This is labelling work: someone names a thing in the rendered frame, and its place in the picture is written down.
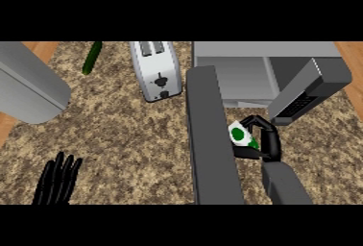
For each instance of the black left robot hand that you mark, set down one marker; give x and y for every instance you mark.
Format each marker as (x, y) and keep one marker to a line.
(55, 182)

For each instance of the green cucumber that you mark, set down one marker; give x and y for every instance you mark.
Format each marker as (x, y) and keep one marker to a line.
(92, 58)

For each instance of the grey microwave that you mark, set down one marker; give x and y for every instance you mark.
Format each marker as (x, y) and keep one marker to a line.
(279, 77)

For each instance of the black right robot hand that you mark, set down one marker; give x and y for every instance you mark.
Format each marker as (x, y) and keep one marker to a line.
(271, 141)

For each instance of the dark grey microwave door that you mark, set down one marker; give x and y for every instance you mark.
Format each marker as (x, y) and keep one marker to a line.
(210, 137)

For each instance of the white green milk carton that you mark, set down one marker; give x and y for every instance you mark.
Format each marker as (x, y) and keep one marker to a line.
(240, 136)

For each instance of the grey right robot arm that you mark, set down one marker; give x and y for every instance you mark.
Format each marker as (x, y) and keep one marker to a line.
(285, 184)

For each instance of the silver toaster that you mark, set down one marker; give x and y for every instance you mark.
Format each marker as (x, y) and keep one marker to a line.
(157, 72)

